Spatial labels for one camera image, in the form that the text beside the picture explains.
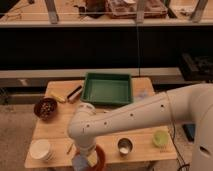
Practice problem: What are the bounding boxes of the red bowl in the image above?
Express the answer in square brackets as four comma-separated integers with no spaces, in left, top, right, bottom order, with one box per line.
[74,143,108,171]

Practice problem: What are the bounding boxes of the grey blue sponge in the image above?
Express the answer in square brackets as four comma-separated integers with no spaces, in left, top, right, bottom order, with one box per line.
[72,155,89,171]

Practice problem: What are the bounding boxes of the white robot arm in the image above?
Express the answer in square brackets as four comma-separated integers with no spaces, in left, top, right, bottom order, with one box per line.
[67,83,213,171]

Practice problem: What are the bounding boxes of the dark bowl with nuts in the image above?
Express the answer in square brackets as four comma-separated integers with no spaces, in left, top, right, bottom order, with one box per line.
[34,98,57,121]

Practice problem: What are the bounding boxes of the orange head spoon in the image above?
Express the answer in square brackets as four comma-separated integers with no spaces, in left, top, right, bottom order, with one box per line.
[66,143,73,155]

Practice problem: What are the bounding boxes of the small metal cup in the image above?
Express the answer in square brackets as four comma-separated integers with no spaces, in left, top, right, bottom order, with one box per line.
[117,138,133,155]

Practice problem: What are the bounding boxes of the yellow corn toy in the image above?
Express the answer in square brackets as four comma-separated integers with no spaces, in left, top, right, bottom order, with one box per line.
[51,93,66,103]

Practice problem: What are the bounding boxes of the black wooden brush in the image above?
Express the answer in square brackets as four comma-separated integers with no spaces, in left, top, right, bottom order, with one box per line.
[67,85,82,103]

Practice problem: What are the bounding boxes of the green plastic tray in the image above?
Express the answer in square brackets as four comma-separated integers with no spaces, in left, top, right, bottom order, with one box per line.
[81,73,133,106]

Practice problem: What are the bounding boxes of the green small cup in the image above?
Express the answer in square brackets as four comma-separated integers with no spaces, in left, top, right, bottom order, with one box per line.
[152,130,169,148]

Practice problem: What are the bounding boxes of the black foot pedal box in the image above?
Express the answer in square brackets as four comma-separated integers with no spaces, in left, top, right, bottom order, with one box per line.
[183,124,195,142]

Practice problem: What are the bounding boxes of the black cable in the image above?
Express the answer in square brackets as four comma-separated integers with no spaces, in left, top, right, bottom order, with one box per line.
[169,123,191,171]

